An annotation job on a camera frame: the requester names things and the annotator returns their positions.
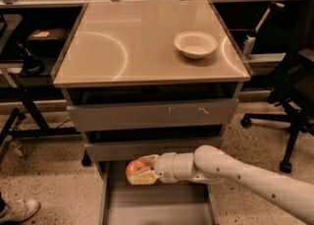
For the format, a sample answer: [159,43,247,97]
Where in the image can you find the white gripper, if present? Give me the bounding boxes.
[128,152,178,186]

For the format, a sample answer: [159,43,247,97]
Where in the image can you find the red apple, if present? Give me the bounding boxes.
[126,159,148,177]

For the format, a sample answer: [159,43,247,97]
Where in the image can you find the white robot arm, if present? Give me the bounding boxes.
[126,145,314,225]

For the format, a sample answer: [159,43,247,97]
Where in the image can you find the grey middle drawer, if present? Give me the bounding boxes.
[85,137,222,161]

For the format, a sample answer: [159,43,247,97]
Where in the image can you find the grey open bottom drawer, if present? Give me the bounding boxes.
[99,161,220,225]

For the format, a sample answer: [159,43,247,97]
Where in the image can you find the grey top drawer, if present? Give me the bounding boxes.
[68,98,238,132]

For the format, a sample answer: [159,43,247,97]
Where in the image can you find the grey drawer cabinet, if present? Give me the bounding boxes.
[52,0,253,225]

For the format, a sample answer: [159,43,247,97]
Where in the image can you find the white paper bowl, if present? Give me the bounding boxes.
[174,31,218,60]

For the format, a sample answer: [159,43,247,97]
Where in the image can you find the white sneaker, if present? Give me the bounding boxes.
[0,199,40,224]

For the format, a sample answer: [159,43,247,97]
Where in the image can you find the black office chair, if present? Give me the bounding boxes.
[240,0,314,173]

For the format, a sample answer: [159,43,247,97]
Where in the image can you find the black box on shelf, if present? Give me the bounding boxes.
[26,28,69,57]

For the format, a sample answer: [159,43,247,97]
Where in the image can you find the black desk frame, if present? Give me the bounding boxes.
[0,61,81,141]

